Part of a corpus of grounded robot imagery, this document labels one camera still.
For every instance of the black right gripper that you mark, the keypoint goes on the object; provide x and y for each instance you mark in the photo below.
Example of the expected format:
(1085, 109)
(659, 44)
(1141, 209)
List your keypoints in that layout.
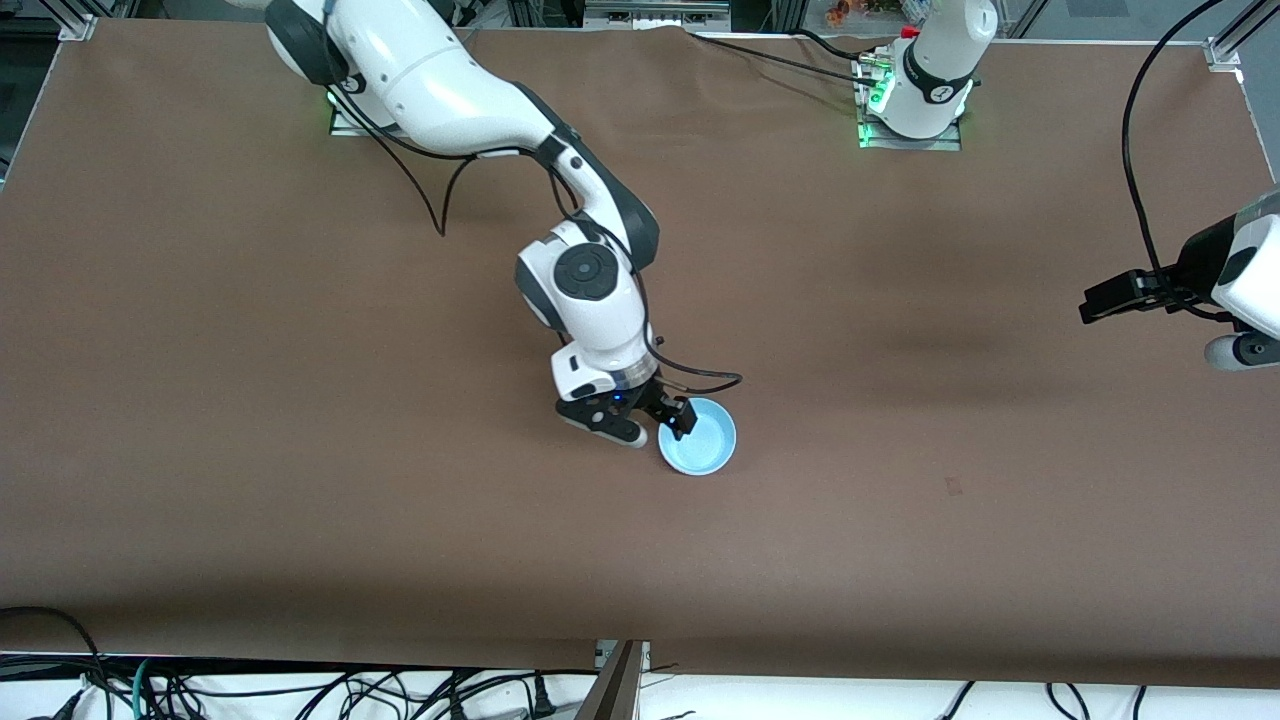
(655, 398)

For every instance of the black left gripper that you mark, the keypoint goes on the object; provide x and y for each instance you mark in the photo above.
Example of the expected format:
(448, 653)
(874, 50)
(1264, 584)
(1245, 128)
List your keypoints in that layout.
(1163, 283)

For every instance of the blue bowl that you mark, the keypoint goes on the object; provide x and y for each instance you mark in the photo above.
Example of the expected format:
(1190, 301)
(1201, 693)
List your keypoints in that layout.
(705, 445)

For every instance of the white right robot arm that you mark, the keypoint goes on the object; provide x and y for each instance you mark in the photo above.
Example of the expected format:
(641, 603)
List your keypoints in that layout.
(430, 70)

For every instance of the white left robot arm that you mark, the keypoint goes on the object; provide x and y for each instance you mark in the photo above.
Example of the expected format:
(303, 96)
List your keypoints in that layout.
(940, 60)

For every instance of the black power plug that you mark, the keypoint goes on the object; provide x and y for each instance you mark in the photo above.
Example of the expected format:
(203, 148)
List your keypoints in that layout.
(543, 697)

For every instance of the brown table cover sheet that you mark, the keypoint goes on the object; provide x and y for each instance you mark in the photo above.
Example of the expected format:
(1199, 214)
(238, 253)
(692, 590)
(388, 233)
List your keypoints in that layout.
(300, 350)

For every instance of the white power strip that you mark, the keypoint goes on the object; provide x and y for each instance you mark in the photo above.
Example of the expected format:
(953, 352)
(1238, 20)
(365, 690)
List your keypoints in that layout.
(650, 17)

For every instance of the orange background objects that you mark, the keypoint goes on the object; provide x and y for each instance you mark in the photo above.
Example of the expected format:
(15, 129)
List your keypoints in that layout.
(850, 12)

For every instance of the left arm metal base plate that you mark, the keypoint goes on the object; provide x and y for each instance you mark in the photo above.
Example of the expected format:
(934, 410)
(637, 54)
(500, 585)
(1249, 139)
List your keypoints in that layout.
(950, 143)

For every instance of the aluminium corner bracket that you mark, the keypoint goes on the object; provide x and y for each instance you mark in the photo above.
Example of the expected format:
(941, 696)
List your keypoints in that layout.
(1225, 50)
(75, 30)

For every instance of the aluminium frame profile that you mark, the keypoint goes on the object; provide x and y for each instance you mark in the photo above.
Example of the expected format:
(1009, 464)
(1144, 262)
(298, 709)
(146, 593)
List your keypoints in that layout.
(620, 680)

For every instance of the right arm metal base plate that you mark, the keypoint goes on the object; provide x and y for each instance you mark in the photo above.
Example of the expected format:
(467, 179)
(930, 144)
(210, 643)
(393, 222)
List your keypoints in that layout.
(345, 125)

